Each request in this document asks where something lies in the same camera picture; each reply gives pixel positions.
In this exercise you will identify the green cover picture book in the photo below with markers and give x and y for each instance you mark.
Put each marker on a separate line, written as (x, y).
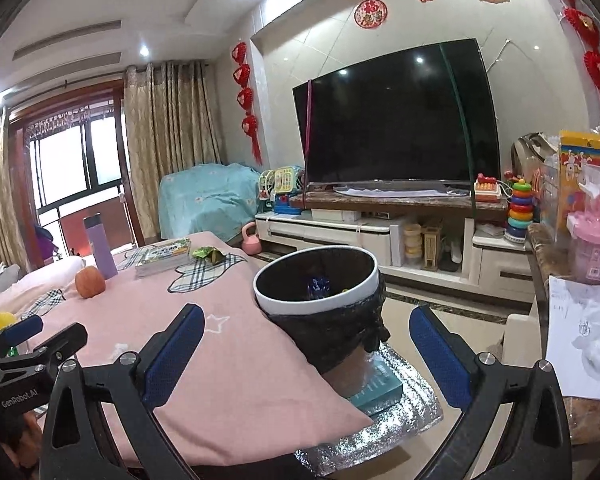
(162, 251)

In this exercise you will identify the toy ferris wheel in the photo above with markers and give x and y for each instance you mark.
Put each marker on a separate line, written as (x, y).
(266, 187)

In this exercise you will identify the teal box under bin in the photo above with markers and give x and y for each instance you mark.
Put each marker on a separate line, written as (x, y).
(380, 390)

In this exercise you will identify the white TV cabinet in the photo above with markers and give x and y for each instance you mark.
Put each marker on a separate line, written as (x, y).
(330, 230)

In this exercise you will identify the brown bag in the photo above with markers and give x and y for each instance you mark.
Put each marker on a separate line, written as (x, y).
(530, 152)

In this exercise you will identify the white cloth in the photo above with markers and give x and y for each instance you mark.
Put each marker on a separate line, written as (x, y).
(390, 190)

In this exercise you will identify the yellow spiky ball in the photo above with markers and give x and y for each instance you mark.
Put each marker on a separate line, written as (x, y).
(3, 320)

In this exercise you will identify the pink blanket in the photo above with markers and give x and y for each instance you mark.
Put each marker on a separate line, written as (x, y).
(230, 360)

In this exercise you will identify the balcony sliding door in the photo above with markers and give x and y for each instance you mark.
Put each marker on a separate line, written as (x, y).
(75, 170)

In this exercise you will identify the white chair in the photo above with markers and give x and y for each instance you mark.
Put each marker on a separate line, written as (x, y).
(522, 340)

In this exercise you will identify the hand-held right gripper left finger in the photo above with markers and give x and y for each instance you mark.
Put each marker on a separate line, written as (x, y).
(174, 355)

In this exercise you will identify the teal furniture cover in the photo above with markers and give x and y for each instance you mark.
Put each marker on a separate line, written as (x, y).
(205, 200)

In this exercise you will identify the blue snack wrapper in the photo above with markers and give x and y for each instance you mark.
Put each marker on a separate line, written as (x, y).
(320, 286)

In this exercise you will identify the beige curtain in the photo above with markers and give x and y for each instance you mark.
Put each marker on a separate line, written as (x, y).
(0, 190)
(170, 130)

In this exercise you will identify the round wooden container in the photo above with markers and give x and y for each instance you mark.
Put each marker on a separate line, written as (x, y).
(413, 242)

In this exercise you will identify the red toy phone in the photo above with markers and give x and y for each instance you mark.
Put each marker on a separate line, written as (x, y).
(487, 190)

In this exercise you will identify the green snack wrapper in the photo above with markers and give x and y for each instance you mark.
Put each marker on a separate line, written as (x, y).
(206, 253)

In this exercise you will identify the wooden box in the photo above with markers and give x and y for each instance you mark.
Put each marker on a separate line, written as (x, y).
(432, 247)

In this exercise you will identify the round red wall decoration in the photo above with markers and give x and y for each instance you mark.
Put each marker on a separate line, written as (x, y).
(370, 13)

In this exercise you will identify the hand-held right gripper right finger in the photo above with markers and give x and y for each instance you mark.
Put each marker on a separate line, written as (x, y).
(442, 360)

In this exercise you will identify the purple cloth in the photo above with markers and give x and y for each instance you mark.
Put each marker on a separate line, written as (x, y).
(44, 242)

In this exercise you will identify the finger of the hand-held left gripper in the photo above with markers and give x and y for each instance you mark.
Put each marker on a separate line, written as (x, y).
(65, 340)
(25, 325)

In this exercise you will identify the green yellow activity toy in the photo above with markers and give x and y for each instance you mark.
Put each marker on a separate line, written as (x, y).
(289, 180)

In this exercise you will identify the white rimmed trash bin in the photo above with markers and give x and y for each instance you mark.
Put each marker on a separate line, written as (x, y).
(330, 340)

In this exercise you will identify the purple thermos bottle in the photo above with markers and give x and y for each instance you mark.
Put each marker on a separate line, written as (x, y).
(100, 250)

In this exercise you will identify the white bolster pillow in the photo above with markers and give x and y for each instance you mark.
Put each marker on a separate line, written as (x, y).
(40, 280)

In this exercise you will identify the orange red apple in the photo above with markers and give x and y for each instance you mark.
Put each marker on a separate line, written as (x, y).
(90, 282)

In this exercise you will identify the white paper sheet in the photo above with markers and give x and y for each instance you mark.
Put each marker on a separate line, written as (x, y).
(570, 350)

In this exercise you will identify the thick paperback book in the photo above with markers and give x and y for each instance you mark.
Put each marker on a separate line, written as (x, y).
(160, 269)

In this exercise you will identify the pink kettlebell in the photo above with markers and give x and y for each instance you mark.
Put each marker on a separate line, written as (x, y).
(251, 242)

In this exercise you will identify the blue toy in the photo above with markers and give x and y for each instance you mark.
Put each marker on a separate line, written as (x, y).
(286, 205)

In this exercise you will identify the colourful cardboard box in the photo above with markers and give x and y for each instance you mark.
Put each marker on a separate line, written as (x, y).
(585, 155)

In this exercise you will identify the silver foil mat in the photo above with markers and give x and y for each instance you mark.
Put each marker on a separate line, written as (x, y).
(410, 415)

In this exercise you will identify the black flat television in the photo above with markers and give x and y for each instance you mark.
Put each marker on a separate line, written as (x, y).
(395, 120)

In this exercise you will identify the grey cushion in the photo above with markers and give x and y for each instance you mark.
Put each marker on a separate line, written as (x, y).
(0, 276)

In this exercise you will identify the pink lidded plastic jar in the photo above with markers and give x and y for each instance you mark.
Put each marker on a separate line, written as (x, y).
(595, 255)

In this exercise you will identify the pink stick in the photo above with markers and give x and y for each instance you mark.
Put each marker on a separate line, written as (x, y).
(307, 145)

